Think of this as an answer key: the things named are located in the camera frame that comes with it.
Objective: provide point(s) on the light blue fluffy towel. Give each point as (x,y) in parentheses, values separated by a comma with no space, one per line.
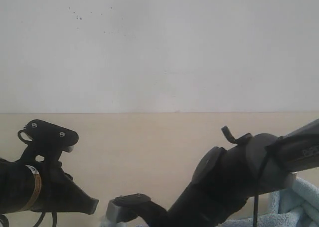
(297,206)

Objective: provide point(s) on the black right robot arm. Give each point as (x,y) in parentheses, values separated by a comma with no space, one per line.
(224,180)

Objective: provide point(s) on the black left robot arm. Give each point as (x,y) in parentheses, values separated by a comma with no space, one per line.
(37,187)

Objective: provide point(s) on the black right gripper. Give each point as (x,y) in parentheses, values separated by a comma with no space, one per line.
(195,207)

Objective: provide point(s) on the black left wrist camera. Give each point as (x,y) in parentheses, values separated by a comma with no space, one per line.
(47,140)

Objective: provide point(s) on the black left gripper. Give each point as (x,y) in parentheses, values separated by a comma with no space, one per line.
(60,194)

